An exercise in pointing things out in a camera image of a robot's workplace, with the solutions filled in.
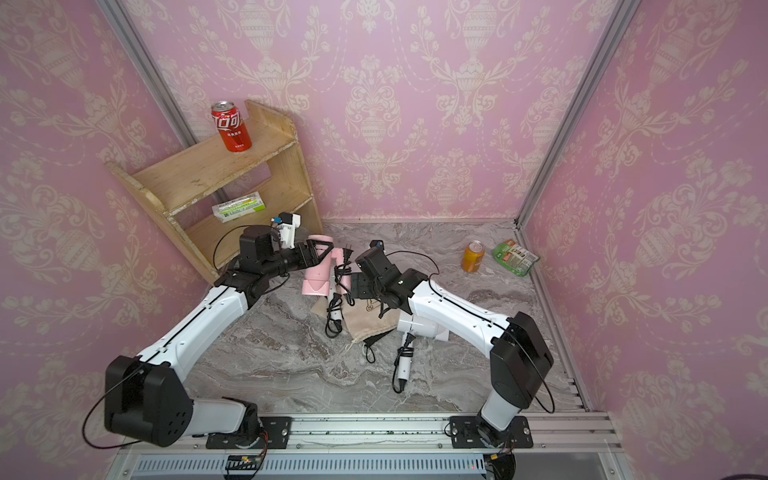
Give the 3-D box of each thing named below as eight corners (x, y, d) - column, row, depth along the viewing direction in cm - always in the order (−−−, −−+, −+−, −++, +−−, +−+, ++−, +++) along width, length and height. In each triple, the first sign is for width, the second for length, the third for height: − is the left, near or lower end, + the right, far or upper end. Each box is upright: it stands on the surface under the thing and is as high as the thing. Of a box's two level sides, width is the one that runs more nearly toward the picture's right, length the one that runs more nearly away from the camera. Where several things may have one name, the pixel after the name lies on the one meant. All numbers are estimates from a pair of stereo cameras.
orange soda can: (463, 272, 107) (469, 253, 99) (461, 259, 111) (466, 240, 103) (479, 272, 107) (487, 253, 99) (476, 259, 111) (483, 240, 103)
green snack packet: (520, 279, 106) (523, 274, 104) (489, 256, 112) (490, 252, 110) (537, 262, 110) (539, 258, 108) (505, 242, 117) (507, 237, 115)
